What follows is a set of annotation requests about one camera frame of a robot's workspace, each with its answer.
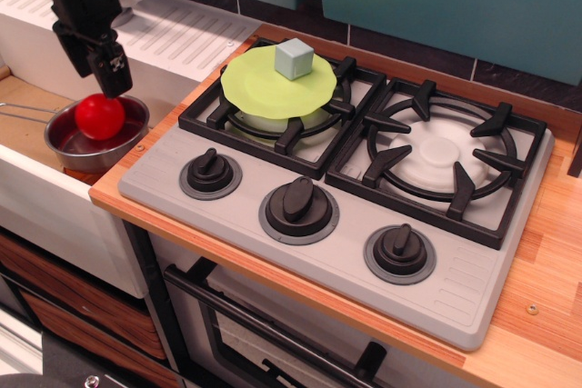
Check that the black oven door handle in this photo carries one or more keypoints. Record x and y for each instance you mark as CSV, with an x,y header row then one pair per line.
x,y
361,375

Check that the light blue cube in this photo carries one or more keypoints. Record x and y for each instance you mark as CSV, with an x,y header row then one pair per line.
x,y
293,59

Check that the toy oven door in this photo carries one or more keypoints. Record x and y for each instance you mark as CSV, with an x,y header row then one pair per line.
x,y
254,362

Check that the black right burner grate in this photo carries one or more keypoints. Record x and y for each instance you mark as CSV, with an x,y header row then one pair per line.
x,y
467,168

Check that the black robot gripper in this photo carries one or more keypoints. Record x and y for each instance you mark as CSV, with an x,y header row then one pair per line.
x,y
83,23

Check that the black left burner grate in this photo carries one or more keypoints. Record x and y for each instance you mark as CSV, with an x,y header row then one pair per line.
x,y
304,144

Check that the green plastic plate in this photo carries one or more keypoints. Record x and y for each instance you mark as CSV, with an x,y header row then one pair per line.
x,y
251,83

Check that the red toy tomato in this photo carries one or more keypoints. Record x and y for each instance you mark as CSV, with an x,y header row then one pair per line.
x,y
99,117

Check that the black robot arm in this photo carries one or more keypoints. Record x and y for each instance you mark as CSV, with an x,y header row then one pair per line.
x,y
84,29

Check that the grey toy stove top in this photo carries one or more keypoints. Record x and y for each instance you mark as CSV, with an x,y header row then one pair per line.
x,y
455,303

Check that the black middle stove knob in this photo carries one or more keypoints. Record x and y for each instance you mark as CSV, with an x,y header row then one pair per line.
x,y
299,213

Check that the lower wooden drawer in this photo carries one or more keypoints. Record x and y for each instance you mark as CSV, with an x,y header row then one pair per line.
x,y
133,366

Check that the wooden drawer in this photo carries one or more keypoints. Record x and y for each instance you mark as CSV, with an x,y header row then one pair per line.
x,y
133,366
88,299

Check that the black stove knob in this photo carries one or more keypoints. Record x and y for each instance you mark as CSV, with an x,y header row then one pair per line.
x,y
299,213
210,176
400,255

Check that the upper wooden drawer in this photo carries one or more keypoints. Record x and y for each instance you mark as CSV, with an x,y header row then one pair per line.
x,y
88,299

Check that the black burner grate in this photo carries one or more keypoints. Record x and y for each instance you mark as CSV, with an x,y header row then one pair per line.
x,y
304,144
467,168

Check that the black right stove knob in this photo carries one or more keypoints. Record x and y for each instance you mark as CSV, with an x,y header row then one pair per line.
x,y
400,255

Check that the black left stove knob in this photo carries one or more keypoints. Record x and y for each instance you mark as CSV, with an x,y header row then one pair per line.
x,y
210,176

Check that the small steel pot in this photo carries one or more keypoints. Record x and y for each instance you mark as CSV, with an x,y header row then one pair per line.
x,y
74,150

